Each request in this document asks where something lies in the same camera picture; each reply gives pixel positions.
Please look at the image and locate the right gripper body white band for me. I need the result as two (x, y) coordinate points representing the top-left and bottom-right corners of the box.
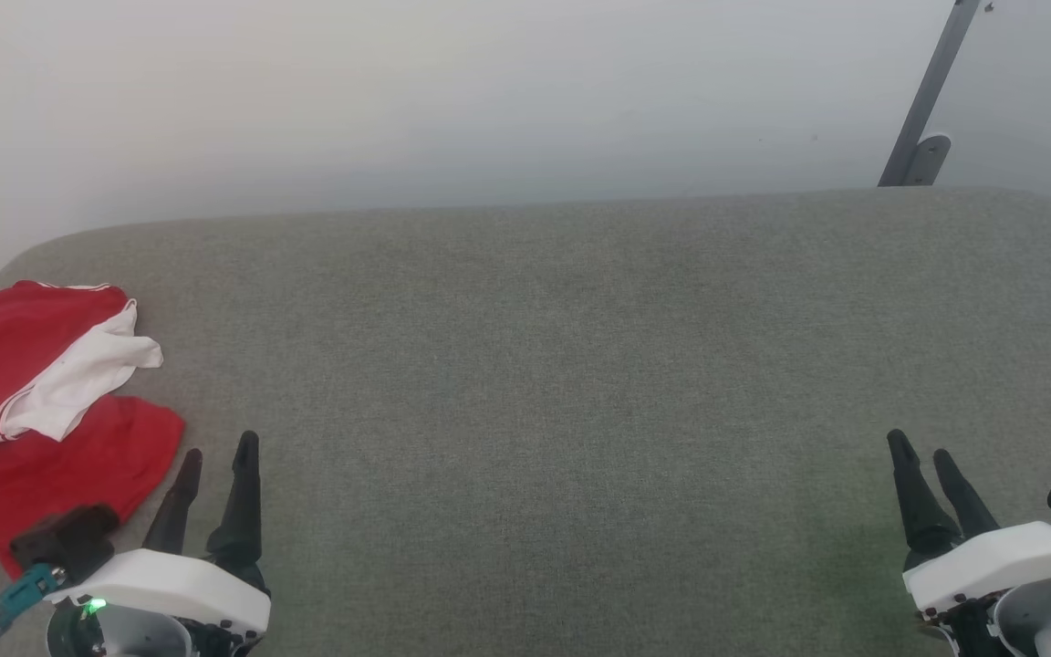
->
(902, 521), (1051, 657)

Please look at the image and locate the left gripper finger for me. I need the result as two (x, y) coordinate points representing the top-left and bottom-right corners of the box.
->
(207, 431), (269, 586)
(141, 448), (204, 557)

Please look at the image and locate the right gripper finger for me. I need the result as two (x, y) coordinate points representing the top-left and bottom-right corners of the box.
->
(932, 449), (1002, 541)
(887, 429), (963, 556)

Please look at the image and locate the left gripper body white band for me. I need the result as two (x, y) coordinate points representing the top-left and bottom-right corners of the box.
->
(45, 548), (272, 657)

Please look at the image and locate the red and white garment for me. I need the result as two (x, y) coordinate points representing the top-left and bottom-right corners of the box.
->
(0, 280), (187, 579)

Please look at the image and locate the grey metal pole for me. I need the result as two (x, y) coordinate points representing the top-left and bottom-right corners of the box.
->
(878, 0), (983, 188)

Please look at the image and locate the teal left camera cable connector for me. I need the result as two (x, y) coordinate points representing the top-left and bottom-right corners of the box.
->
(0, 563), (68, 657)

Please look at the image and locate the grey round floor bracket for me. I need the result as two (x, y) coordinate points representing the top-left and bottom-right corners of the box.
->
(903, 134), (952, 187)

